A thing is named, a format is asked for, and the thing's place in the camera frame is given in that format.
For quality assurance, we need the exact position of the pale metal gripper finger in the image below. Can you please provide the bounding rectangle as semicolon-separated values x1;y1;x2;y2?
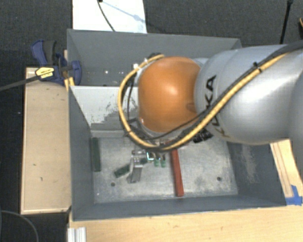
126;158;136;184
134;163;144;184

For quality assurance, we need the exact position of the short dark green flat block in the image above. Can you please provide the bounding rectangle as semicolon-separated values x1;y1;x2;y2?
114;164;130;178

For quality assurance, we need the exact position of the grey metal bin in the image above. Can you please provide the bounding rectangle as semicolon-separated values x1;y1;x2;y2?
66;28;287;222

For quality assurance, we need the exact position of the red-brown flat block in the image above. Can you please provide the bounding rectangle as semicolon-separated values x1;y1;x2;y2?
170;149;185;198

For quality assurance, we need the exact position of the long dark green flat block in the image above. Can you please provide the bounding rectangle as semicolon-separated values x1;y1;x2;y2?
91;137;102;173

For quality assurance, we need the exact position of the pale wood flat board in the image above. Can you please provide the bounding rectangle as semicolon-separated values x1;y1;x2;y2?
20;67;72;215

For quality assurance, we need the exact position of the black cylinder on white bracket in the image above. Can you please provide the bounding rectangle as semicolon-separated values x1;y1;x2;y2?
192;129;214;144

